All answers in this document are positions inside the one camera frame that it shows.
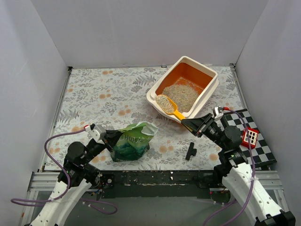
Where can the yellow plastic scoop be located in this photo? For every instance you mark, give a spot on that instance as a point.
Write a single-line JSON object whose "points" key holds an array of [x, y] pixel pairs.
{"points": [[168, 106]]}

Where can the black bag clip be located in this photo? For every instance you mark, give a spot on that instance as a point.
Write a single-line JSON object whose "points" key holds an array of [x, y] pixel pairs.
{"points": [[191, 151]]}

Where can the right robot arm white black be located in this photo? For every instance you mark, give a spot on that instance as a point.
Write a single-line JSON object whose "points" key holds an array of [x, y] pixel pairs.
{"points": [[237, 175]]}

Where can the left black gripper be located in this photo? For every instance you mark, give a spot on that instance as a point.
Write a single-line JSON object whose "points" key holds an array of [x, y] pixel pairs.
{"points": [[107, 140]]}

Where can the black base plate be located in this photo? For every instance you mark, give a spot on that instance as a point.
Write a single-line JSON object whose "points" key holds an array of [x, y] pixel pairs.
{"points": [[201, 184]]}

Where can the red white small block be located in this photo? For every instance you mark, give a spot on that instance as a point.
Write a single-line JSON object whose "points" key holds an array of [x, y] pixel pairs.
{"points": [[249, 137]]}

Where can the cat litter granules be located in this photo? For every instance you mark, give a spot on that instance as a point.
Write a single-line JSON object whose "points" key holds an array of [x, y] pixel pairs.
{"points": [[183, 95]]}

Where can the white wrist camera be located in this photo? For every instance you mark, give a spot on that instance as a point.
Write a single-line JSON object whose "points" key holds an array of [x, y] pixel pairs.
{"points": [[97, 132], [218, 112]]}

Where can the white orange litter box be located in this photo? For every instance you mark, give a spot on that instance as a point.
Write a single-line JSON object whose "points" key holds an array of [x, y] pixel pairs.
{"points": [[188, 83]]}

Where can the checkerboard calibration board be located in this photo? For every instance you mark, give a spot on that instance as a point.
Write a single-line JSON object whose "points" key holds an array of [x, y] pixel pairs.
{"points": [[261, 155]]}

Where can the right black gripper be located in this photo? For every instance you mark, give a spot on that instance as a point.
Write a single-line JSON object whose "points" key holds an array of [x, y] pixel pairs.
{"points": [[202, 126]]}

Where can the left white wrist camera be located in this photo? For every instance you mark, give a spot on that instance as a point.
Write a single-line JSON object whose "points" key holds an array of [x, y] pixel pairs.
{"points": [[97, 132]]}

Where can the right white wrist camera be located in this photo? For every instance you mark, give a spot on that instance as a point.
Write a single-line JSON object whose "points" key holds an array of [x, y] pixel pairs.
{"points": [[218, 112]]}

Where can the green litter bag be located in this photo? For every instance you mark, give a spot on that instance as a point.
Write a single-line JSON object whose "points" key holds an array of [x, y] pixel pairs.
{"points": [[134, 142]]}

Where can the floral table mat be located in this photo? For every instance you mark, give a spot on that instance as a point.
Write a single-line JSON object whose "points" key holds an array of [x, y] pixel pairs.
{"points": [[116, 98]]}

